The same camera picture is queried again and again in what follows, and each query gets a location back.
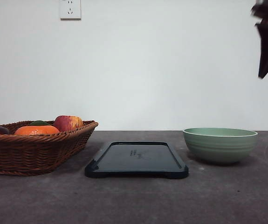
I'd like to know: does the green ceramic bowl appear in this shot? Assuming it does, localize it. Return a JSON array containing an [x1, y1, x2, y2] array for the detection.
[[183, 127, 258, 163]]

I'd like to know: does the brown wicker basket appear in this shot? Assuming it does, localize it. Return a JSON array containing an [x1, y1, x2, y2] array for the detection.
[[0, 115, 99, 176]]

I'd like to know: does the dark green fruit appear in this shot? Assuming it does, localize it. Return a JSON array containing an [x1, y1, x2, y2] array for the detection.
[[29, 120, 50, 126]]

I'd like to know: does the orange tangerine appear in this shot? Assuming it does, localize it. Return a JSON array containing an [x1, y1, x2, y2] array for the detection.
[[14, 126, 60, 135]]

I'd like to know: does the red yellow apple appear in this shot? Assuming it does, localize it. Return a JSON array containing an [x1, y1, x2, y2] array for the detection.
[[55, 115, 83, 132]]

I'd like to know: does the dark blue rectangular tray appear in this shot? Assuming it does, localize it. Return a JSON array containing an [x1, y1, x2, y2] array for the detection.
[[85, 142, 189, 179]]

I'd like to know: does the white wall socket left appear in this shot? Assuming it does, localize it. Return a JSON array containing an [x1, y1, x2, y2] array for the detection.
[[59, 0, 82, 22]]

